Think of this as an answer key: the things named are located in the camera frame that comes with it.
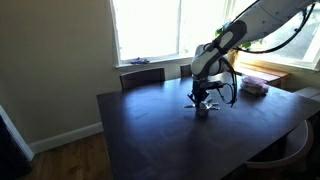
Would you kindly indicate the white framed window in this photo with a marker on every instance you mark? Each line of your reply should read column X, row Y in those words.
column 150, row 30
column 300, row 46

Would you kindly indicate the grey padded stool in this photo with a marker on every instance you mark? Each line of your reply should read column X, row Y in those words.
column 308, row 93

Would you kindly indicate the green potted plant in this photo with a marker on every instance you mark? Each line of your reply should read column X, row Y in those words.
column 251, row 44

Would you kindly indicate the largest steel measuring cup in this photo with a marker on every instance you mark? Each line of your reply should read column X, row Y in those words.
column 201, row 113

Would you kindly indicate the dark wooden dining chair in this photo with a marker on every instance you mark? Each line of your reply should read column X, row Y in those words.
column 186, row 70
column 142, row 78

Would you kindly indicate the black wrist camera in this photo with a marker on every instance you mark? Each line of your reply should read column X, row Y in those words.
column 216, row 84

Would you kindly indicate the wooden bench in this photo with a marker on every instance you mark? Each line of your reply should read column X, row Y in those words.
column 266, row 74

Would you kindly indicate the blue object on sill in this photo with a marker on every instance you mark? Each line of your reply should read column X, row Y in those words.
column 140, row 61

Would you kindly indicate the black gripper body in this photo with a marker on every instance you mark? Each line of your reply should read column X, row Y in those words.
column 201, row 87

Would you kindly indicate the white door frame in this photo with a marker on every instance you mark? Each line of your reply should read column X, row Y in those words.
column 16, row 135

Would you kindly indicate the white baseboard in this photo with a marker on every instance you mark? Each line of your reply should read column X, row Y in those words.
column 66, row 137

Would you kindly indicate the curved back wooden chair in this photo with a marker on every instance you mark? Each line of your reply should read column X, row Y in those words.
column 283, row 156

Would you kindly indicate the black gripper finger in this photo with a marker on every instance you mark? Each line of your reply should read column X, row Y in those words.
column 205, row 98
column 194, row 99

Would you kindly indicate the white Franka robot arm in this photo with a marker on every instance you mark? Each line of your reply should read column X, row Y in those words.
column 260, row 20

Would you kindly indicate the one-third steel measuring cup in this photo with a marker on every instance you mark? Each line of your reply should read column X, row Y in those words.
column 215, row 108

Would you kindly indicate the clear plastic bag of items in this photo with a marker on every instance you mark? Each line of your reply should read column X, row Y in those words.
column 254, row 86

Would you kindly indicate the half steel measuring cup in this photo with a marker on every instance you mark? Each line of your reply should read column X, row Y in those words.
column 210, row 100

